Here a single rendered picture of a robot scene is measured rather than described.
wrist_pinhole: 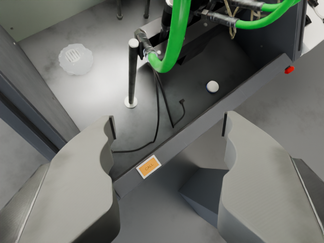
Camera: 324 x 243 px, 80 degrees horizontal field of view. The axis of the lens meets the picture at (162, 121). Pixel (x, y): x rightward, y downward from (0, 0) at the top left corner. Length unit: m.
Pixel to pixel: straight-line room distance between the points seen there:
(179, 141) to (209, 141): 1.07
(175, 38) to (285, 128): 1.79
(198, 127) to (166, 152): 0.10
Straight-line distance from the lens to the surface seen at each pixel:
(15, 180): 1.58
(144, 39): 0.35
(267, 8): 0.51
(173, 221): 1.50
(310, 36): 0.77
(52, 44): 0.72
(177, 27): 0.18
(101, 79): 0.64
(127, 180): 0.46
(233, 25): 0.46
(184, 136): 0.49
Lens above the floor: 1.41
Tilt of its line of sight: 75 degrees down
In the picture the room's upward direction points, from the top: 40 degrees clockwise
